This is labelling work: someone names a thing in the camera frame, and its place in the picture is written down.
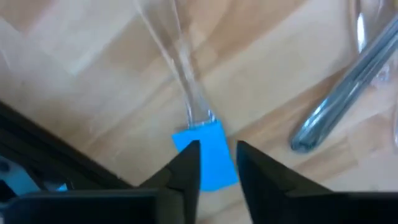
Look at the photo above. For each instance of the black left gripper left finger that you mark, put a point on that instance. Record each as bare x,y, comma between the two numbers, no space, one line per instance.
186,186

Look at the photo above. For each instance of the black table frame rail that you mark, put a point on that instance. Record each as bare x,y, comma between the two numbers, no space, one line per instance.
46,146

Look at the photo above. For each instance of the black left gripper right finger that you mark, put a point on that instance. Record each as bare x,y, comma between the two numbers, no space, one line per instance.
264,186

